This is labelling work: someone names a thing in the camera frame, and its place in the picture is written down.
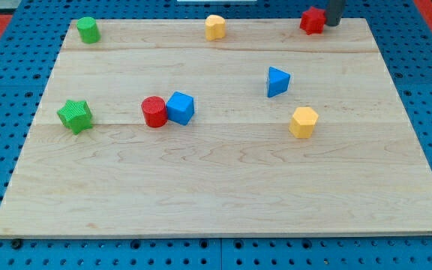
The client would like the blue cube block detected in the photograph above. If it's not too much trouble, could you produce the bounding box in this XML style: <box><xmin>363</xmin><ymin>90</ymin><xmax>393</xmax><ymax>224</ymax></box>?
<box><xmin>166</xmin><ymin>91</ymin><xmax>194</xmax><ymax>125</ymax></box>

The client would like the blue triangle block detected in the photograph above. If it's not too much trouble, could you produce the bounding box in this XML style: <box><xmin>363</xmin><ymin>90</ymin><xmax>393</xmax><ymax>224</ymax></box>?
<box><xmin>266</xmin><ymin>67</ymin><xmax>291</xmax><ymax>98</ymax></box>

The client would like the red cylinder block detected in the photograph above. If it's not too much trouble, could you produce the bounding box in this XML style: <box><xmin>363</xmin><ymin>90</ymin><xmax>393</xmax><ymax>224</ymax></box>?
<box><xmin>141</xmin><ymin>96</ymin><xmax>168</xmax><ymax>128</ymax></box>

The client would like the yellow hexagon block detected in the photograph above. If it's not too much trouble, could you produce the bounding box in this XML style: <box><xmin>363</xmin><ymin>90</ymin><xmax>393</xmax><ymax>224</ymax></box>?
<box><xmin>289</xmin><ymin>106</ymin><xmax>319</xmax><ymax>139</ymax></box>

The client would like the green star block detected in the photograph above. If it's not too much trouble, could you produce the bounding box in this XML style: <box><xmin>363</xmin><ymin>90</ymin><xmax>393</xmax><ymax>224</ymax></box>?
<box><xmin>57</xmin><ymin>100</ymin><xmax>92</xmax><ymax>135</ymax></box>

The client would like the red star block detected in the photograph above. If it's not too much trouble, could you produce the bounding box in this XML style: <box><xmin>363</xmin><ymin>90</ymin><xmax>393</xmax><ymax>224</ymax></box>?
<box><xmin>299</xmin><ymin>6</ymin><xmax>326</xmax><ymax>35</ymax></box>

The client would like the green cylinder block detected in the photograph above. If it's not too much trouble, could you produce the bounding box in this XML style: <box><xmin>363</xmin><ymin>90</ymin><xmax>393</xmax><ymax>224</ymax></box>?
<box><xmin>76</xmin><ymin>16</ymin><xmax>101</xmax><ymax>44</ymax></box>

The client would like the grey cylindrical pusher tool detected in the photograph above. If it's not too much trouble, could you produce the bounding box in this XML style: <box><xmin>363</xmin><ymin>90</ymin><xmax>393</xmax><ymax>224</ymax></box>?
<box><xmin>325</xmin><ymin>0</ymin><xmax>347</xmax><ymax>27</ymax></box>

